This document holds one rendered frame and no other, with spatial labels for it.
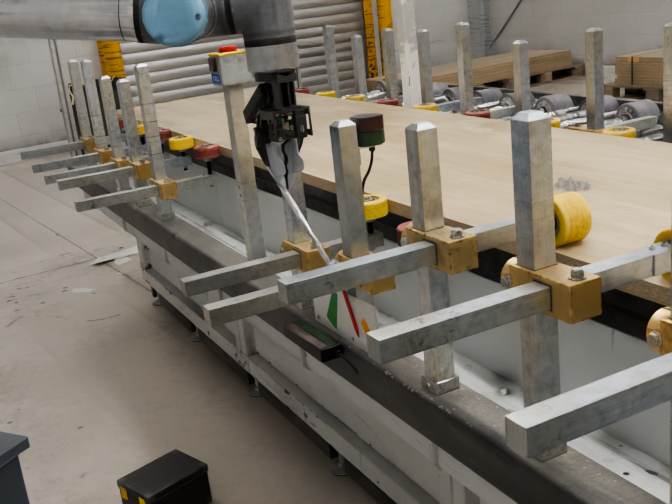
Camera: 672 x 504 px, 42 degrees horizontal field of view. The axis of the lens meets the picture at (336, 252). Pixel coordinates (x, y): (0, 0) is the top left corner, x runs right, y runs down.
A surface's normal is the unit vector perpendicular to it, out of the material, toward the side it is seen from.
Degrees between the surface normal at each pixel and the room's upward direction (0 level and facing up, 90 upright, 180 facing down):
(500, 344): 90
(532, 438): 90
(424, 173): 90
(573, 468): 0
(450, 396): 0
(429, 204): 90
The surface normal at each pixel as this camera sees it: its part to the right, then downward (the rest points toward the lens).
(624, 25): -0.83, 0.25
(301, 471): -0.11, -0.95
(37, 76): 0.54, 0.19
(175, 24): 0.05, 0.30
